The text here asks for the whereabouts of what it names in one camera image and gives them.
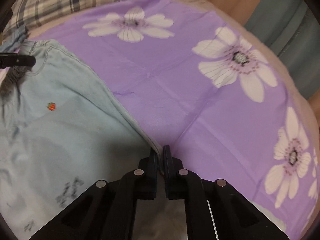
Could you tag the purple floral bed sheet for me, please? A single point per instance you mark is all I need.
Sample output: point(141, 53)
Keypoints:
point(194, 82)

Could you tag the small blue denim cloth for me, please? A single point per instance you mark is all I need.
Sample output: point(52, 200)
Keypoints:
point(15, 40)

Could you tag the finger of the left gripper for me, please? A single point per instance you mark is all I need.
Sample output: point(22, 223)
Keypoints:
point(13, 59)

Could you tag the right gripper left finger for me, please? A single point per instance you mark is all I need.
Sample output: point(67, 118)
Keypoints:
point(106, 210)

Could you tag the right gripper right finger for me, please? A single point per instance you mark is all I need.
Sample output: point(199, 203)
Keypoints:
point(214, 209)

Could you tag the teal curtain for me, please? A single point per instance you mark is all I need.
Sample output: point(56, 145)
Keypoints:
point(291, 31)

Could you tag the grey quilted blanket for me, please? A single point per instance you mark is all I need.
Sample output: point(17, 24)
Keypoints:
point(309, 108)

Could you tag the light blue strawberry pants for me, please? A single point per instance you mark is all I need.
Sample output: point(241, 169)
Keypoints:
point(61, 130)

